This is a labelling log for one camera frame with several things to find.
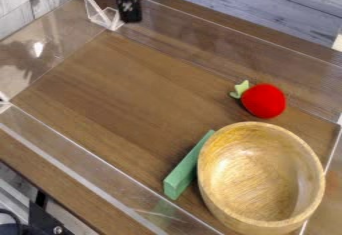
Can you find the clear acrylic corner bracket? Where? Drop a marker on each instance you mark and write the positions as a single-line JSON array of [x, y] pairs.
[[104, 17]]

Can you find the clear acrylic back wall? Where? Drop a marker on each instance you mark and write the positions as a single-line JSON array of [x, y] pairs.
[[204, 41]]

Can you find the green rectangular block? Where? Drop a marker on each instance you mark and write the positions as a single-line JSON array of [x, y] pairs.
[[181, 175]]

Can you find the clear acrylic front wall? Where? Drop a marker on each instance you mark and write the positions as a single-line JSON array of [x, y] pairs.
[[111, 201]]

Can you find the red felt ball with leaf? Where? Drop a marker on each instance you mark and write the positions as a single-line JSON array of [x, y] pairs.
[[262, 99]]

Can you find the wooden bowl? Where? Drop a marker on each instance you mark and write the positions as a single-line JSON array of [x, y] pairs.
[[260, 178]]

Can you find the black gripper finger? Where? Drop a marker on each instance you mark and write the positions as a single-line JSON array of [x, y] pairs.
[[129, 10]]

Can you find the clear acrylic wall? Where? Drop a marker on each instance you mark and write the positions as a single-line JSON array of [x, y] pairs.
[[36, 48], [204, 41], [111, 201]]

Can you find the clear acrylic left wall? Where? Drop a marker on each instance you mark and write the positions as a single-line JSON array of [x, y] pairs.
[[36, 48]]

